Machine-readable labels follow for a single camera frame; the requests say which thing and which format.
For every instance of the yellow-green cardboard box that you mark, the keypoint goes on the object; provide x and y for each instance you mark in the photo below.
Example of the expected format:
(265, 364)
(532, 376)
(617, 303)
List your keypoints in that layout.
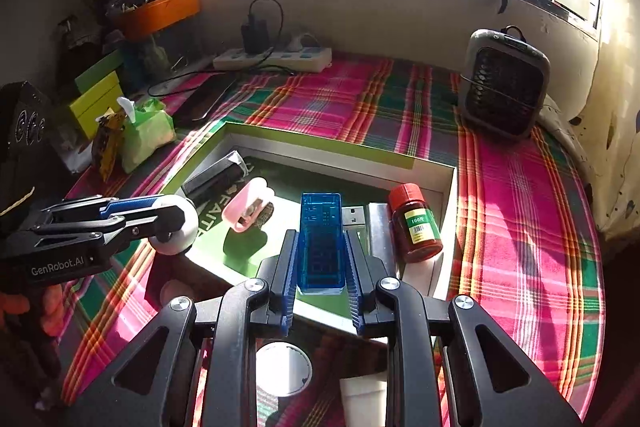
(95, 107)

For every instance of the green cardboard box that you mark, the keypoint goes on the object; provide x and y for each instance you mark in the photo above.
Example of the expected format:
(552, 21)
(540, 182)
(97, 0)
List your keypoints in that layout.
(320, 147)

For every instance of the green cardboard box lid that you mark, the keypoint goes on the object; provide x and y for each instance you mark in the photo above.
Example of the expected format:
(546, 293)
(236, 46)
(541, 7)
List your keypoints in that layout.
(100, 69)

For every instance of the pink green plaid blanket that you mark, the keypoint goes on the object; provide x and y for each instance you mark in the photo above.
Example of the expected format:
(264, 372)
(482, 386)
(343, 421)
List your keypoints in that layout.
(525, 232)

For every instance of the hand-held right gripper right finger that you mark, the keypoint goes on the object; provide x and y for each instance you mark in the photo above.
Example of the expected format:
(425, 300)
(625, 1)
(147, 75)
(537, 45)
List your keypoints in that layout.
(354, 282)

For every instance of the white round earbud case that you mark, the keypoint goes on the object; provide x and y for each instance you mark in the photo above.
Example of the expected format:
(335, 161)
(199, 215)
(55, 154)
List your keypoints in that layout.
(182, 239)

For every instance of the pink earbud case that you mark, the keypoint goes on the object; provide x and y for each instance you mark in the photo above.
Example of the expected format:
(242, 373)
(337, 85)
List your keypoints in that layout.
(247, 204)

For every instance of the person's left hand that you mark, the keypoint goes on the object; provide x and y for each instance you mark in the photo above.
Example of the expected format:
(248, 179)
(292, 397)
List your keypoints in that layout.
(52, 312)

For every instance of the black flat tablet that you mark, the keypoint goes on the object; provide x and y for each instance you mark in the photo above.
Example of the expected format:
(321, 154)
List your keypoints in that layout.
(207, 99)

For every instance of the grey desk fan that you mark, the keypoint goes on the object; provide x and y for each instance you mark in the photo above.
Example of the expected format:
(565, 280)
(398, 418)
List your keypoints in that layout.
(505, 82)

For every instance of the white power strip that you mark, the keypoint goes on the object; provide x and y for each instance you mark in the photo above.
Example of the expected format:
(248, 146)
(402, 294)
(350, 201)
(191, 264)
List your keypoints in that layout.
(280, 58)

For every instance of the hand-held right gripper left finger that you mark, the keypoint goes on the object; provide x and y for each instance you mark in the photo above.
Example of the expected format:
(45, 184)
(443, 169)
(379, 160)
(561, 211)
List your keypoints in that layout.
(289, 277)

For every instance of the black rectangular case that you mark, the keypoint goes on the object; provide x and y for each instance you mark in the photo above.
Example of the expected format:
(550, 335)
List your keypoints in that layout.
(215, 177)

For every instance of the green tissue pack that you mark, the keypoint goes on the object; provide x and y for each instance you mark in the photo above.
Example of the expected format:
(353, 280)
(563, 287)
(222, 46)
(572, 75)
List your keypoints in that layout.
(147, 137)

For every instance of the silver metal lighter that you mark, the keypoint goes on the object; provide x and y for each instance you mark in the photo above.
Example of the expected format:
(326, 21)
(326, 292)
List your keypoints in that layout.
(381, 237)

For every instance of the white charger adapter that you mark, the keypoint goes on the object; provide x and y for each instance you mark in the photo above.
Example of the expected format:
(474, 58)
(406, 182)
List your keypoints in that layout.
(364, 402)

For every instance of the blue transparent usb tester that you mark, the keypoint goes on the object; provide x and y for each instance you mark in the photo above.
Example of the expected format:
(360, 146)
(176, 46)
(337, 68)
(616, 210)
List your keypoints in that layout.
(320, 237)

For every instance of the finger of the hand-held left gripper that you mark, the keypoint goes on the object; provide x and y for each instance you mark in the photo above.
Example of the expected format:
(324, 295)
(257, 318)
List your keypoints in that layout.
(150, 224)
(130, 204)

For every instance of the orange plastic tray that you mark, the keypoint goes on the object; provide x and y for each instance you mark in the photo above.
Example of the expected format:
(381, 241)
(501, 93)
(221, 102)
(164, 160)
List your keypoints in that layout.
(160, 14)

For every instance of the red plastic jar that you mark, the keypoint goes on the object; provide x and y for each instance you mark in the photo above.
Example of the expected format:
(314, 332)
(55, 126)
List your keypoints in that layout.
(417, 227)

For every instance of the green container with white lid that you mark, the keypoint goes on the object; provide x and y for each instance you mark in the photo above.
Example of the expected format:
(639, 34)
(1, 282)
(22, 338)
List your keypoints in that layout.
(282, 367)

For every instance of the black bag with silver ornament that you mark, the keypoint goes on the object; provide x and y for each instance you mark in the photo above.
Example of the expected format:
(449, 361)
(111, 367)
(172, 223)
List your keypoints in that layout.
(25, 132)

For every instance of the yellow snack packet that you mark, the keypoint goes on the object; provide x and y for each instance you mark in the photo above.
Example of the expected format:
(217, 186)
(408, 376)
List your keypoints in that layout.
(110, 147)

